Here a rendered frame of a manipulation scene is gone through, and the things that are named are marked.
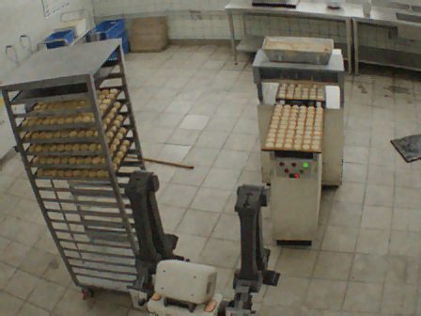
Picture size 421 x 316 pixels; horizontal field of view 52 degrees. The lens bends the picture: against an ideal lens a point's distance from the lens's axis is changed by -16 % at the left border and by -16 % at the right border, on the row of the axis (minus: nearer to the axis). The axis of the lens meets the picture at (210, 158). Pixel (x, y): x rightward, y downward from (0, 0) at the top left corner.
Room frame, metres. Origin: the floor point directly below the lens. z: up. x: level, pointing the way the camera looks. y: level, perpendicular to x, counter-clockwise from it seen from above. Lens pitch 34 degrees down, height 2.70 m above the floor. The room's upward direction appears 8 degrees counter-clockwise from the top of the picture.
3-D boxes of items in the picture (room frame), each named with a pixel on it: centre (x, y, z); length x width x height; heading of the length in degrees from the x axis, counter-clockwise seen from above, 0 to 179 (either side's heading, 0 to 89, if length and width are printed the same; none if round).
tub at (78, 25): (6.44, 1.74, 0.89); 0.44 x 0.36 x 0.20; 75
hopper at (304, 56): (3.43, -0.80, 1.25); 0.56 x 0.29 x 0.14; 72
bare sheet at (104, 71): (2.50, 0.79, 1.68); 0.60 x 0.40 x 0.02; 76
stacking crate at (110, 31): (7.11, 1.35, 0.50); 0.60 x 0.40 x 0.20; 158
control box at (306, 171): (2.60, -0.53, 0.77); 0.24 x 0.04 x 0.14; 72
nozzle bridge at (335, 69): (3.43, -0.80, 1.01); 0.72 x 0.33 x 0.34; 72
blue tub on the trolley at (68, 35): (6.07, 1.84, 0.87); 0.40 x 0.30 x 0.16; 70
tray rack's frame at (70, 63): (2.50, 0.79, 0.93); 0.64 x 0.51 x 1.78; 76
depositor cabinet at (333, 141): (3.88, -0.94, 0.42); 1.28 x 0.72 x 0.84; 162
